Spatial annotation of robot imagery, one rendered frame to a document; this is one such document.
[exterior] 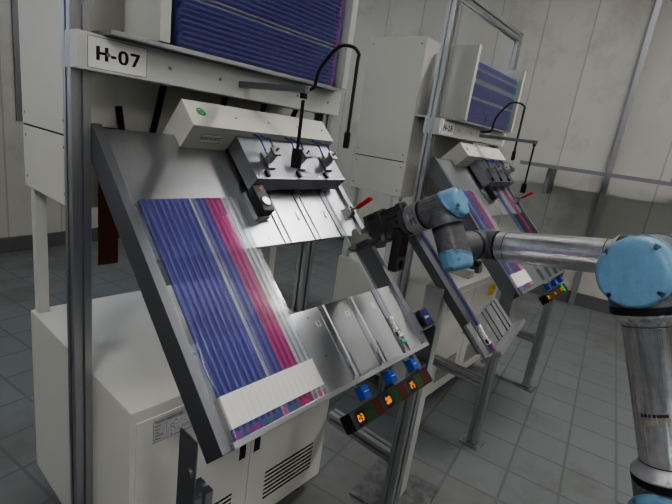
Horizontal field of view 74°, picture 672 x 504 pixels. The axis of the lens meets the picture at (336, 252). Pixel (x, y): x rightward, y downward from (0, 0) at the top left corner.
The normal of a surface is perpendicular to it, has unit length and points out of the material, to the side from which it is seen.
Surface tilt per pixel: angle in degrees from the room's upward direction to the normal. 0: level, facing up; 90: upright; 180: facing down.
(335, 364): 44
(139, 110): 90
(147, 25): 90
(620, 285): 83
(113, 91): 90
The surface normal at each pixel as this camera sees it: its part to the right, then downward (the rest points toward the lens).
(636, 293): -0.77, -0.07
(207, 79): 0.75, 0.27
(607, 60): -0.52, 0.15
